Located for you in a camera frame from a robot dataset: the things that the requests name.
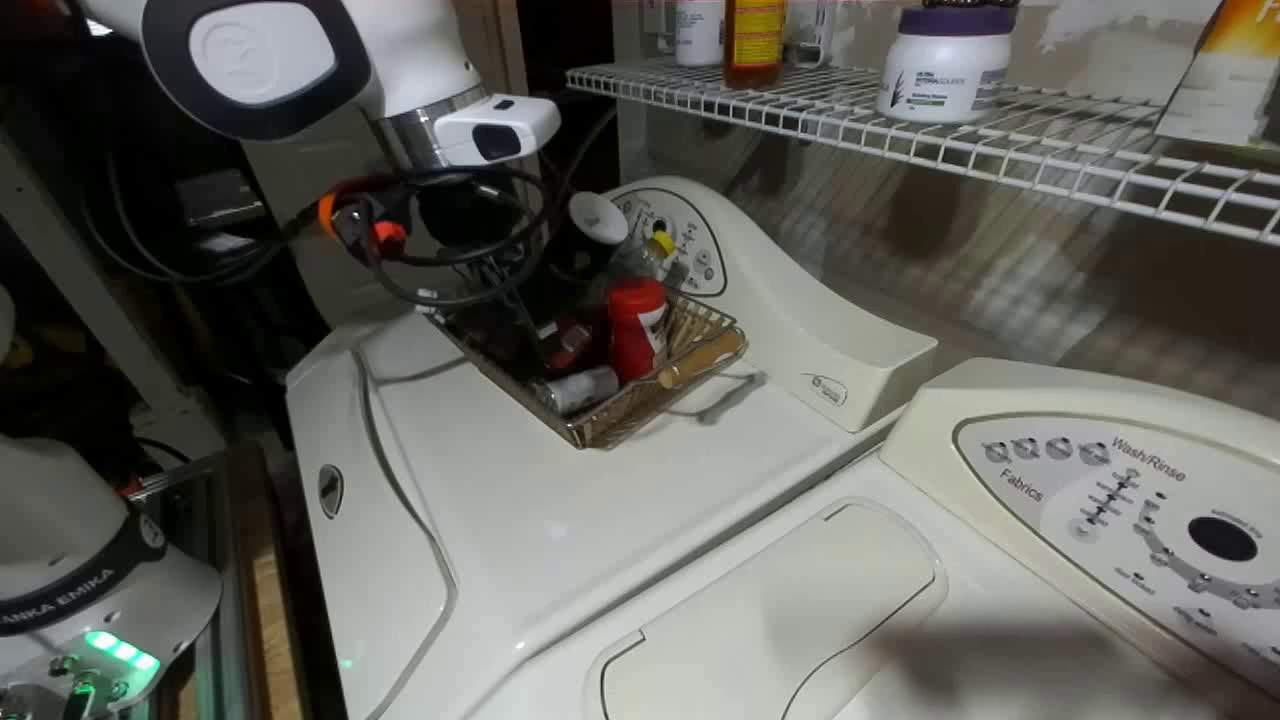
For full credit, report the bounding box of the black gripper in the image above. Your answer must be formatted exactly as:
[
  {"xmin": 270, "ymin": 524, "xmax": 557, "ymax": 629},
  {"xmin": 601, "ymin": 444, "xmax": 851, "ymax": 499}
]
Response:
[{"xmin": 417, "ymin": 168, "xmax": 566, "ymax": 379}]

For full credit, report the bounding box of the amber glass bottle yellow label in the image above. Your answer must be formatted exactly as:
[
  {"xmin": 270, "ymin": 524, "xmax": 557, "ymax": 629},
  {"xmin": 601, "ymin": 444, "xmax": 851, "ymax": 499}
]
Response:
[{"xmin": 726, "ymin": 0, "xmax": 788, "ymax": 86}]

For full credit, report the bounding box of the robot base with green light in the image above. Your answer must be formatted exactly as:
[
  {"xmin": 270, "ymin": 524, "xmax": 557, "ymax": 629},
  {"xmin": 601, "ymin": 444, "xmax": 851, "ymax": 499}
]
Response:
[{"xmin": 0, "ymin": 434, "xmax": 221, "ymax": 720}]

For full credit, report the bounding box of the white small tube bottle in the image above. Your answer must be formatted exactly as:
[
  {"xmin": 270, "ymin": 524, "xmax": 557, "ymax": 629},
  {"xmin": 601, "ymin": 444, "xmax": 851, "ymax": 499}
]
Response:
[{"xmin": 544, "ymin": 364, "xmax": 619, "ymax": 416}]

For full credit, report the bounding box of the wicker basket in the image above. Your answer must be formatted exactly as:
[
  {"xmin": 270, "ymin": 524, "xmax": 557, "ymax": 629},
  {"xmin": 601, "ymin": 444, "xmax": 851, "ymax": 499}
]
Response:
[{"xmin": 459, "ymin": 294, "xmax": 747, "ymax": 446}]

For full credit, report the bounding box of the left white washing machine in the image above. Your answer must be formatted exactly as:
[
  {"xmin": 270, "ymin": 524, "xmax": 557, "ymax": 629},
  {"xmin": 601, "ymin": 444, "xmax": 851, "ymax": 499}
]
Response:
[{"xmin": 288, "ymin": 175, "xmax": 942, "ymax": 720}]

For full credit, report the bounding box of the white washing machine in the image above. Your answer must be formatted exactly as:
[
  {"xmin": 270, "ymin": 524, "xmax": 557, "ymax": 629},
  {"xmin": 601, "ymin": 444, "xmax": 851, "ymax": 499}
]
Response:
[
  {"xmin": 288, "ymin": 175, "xmax": 942, "ymax": 720},
  {"xmin": 468, "ymin": 359, "xmax": 1280, "ymax": 720}
]

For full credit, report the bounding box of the right white washing machine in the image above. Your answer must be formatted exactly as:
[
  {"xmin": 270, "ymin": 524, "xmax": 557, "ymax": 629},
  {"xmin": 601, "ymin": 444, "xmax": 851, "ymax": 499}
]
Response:
[{"xmin": 468, "ymin": 359, "xmax": 1280, "ymax": 720}]

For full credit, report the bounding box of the dark blue white-capped can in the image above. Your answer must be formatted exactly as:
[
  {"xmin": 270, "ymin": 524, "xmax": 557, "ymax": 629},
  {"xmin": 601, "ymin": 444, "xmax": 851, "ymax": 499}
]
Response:
[{"xmin": 552, "ymin": 191, "xmax": 631, "ymax": 278}]

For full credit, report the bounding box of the red spray can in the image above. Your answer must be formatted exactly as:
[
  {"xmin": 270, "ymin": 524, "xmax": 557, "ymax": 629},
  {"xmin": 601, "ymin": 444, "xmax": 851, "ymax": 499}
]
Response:
[{"xmin": 606, "ymin": 278, "xmax": 667, "ymax": 385}]

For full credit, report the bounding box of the white jar purple lid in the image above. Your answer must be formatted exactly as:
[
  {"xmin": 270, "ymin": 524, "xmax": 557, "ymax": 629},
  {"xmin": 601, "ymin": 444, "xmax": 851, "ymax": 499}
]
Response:
[{"xmin": 875, "ymin": 0, "xmax": 1018, "ymax": 124}]

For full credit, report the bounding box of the orange white box on shelf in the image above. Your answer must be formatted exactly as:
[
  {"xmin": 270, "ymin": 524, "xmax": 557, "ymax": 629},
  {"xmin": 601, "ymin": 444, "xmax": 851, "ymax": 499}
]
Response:
[{"xmin": 1157, "ymin": 0, "xmax": 1280, "ymax": 148}]

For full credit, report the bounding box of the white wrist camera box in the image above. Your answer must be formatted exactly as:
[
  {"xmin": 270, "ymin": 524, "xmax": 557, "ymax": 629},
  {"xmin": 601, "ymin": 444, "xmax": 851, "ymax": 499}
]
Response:
[{"xmin": 432, "ymin": 95, "xmax": 560, "ymax": 168}]

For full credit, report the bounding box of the white wire shelf rack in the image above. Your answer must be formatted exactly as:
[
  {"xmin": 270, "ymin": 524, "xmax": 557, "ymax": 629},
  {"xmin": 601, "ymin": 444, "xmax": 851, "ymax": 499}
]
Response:
[{"xmin": 570, "ymin": 60, "xmax": 1280, "ymax": 248}]

